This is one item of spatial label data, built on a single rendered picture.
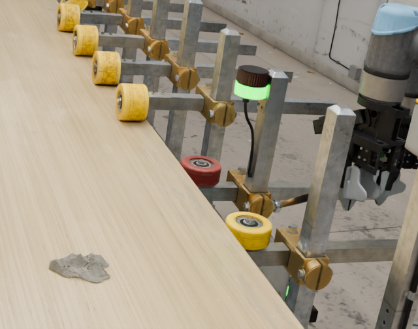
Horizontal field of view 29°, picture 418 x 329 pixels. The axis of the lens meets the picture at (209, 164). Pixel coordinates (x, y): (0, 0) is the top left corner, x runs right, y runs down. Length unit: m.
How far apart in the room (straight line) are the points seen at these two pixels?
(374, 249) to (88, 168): 0.54
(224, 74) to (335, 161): 0.50
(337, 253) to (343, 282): 1.74
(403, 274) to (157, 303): 0.34
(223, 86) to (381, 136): 0.50
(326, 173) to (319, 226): 0.10
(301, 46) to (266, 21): 0.60
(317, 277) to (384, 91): 0.33
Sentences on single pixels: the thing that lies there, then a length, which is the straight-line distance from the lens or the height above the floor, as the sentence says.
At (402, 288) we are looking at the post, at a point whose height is 0.97.
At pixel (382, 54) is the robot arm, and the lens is 1.34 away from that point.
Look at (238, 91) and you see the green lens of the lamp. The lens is 1.50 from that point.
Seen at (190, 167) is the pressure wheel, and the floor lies 0.91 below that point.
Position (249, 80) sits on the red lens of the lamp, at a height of 1.10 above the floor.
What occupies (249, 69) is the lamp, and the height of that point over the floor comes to 1.11.
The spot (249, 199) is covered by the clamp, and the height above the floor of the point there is 0.86.
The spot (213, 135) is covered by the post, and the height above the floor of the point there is 0.89.
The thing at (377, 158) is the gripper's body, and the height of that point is 1.05.
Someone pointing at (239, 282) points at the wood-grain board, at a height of 0.90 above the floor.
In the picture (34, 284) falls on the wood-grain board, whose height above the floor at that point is 0.90.
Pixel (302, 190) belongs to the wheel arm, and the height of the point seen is 0.85.
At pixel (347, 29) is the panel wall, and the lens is 5.93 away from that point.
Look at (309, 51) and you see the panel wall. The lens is 6.32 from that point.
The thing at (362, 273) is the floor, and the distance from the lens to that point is 3.31.
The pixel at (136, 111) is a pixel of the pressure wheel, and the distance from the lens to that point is 1.74.
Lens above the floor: 1.49
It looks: 22 degrees down
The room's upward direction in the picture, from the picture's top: 9 degrees clockwise
